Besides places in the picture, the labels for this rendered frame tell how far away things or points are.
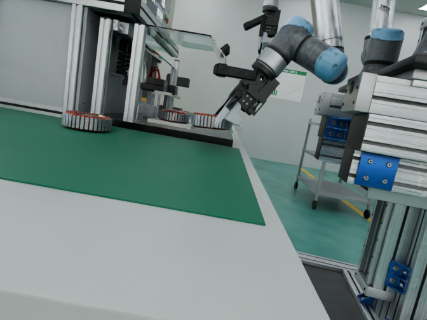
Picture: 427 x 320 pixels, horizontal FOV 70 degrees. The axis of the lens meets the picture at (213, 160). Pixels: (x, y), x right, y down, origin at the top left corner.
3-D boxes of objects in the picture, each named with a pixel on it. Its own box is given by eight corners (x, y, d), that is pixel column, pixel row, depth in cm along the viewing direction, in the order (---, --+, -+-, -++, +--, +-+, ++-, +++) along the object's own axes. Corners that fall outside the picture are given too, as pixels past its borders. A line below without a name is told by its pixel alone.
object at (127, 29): (133, 39, 98) (135, 26, 98) (128, 34, 92) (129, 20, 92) (120, 37, 98) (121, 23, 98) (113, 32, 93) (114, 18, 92)
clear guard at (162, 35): (226, 69, 116) (229, 53, 115) (225, 58, 92) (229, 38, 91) (142, 54, 117) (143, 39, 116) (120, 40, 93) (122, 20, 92)
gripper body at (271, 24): (276, 35, 141) (281, 7, 139) (257, 32, 142) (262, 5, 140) (275, 39, 148) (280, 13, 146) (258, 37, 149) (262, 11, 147)
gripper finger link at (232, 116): (234, 135, 74) (251, 110, 78) (215, 119, 73) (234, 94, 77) (228, 139, 77) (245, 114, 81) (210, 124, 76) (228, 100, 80)
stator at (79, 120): (63, 129, 67) (65, 112, 66) (60, 123, 76) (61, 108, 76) (115, 134, 73) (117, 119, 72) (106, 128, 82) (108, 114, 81)
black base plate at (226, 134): (229, 133, 154) (230, 128, 154) (232, 146, 91) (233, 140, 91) (138, 117, 155) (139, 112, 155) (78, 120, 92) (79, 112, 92)
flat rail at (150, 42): (176, 68, 150) (176, 62, 149) (141, 39, 88) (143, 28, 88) (173, 68, 150) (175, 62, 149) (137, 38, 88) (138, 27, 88)
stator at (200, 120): (229, 128, 89) (230, 115, 88) (234, 131, 78) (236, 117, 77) (190, 124, 88) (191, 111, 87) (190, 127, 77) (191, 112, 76)
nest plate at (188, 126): (194, 127, 118) (195, 124, 118) (190, 129, 103) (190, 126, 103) (157, 120, 118) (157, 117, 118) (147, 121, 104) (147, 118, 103)
